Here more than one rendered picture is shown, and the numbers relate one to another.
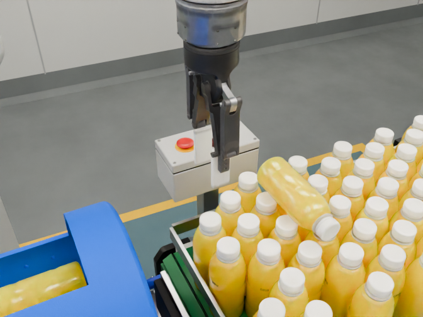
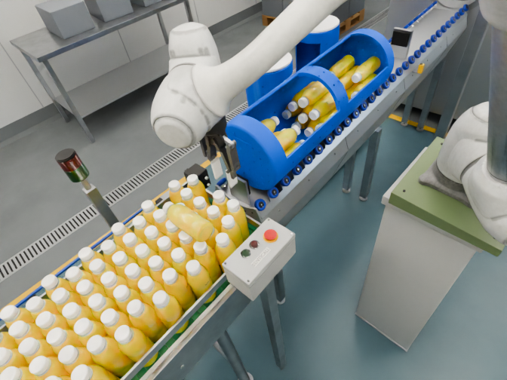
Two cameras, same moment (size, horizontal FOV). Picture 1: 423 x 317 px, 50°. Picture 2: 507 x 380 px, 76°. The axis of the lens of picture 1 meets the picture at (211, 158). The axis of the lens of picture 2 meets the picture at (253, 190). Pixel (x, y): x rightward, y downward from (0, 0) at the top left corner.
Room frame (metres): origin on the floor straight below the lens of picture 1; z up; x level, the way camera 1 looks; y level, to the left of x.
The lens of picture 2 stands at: (1.27, -0.11, 1.86)
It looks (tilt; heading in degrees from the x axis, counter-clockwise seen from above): 46 degrees down; 165
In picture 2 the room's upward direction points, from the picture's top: 10 degrees counter-clockwise
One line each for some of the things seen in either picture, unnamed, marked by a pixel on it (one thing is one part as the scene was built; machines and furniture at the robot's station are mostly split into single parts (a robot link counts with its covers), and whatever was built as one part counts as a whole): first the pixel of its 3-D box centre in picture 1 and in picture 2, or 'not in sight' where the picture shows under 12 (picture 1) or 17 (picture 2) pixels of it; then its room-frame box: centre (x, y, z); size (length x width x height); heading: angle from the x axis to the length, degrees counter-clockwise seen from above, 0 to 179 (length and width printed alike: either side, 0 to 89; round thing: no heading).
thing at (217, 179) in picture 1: (220, 167); (216, 168); (0.54, -0.01, 1.22); 0.03 x 0.01 x 0.07; 116
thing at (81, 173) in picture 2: not in sight; (76, 170); (0.28, -0.44, 1.18); 0.06 x 0.06 x 0.05
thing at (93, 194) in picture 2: not in sight; (144, 267); (0.28, -0.44, 0.55); 0.04 x 0.04 x 1.10; 26
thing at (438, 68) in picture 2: not in sight; (429, 97); (-0.41, 1.92, 0.31); 0.06 x 0.06 x 0.63; 26
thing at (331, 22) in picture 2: not in sight; (317, 22); (-0.66, 1.02, 1.03); 0.28 x 0.28 x 0.01
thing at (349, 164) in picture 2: not in sight; (350, 159); (-0.10, 0.97, 0.31); 0.06 x 0.06 x 0.63; 26
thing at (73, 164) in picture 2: not in sight; (69, 160); (0.28, -0.44, 1.23); 0.06 x 0.06 x 0.04
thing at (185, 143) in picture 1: (185, 143); (270, 234); (0.76, 0.05, 1.11); 0.04 x 0.04 x 0.01
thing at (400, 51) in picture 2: not in sight; (400, 44); (-0.16, 1.26, 1.00); 0.10 x 0.04 x 0.15; 26
